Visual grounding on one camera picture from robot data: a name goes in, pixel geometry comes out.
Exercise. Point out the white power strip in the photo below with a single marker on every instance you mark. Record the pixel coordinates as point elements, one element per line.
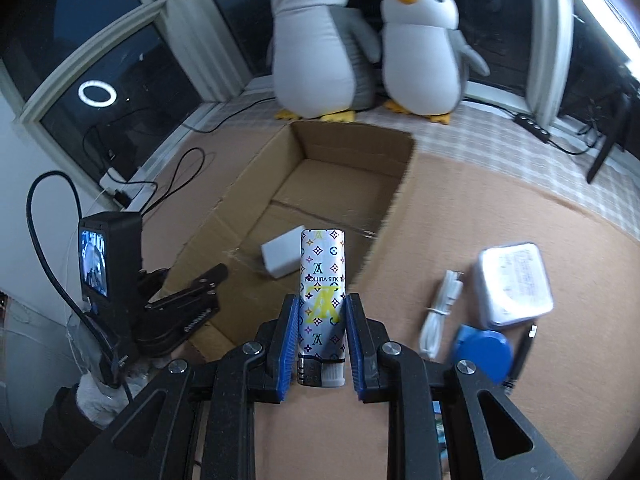
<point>128,195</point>

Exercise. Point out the black gel pen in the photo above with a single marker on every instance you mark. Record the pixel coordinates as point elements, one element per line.
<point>524,346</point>

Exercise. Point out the white square power bank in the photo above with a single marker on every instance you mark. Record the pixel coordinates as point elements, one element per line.
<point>511,285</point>

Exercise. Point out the white gloved left hand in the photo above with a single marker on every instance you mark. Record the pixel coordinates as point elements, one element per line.
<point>101,404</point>

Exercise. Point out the patterned white lighter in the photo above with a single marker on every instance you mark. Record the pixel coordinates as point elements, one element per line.
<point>321,322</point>

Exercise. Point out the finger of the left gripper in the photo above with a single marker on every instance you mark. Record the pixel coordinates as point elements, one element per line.
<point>203,285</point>

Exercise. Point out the large plush penguin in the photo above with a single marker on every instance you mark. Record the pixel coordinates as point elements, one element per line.
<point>322,57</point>

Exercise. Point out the black tripod leg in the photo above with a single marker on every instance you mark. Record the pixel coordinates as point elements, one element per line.
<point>617,132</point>

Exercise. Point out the small plush penguin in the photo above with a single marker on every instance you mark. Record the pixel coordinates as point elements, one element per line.
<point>426,58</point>

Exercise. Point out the black power strip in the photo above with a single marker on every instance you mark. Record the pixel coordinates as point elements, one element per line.
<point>532,127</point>

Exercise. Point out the blue round case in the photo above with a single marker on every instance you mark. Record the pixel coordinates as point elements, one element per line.
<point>490,351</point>

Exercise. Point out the beige carpet mat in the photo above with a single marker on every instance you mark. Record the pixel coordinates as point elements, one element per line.
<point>409,218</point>

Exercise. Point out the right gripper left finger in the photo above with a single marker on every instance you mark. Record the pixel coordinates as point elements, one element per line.
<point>198,416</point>

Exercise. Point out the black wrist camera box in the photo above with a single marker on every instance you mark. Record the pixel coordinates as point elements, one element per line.
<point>110,262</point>

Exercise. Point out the cardboard box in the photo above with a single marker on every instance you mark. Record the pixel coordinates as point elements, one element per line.
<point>257,186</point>

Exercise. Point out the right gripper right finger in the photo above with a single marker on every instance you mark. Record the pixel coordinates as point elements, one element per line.
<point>443,418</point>

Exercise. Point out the white USB wall charger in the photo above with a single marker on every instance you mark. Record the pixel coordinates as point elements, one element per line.
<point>281,254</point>

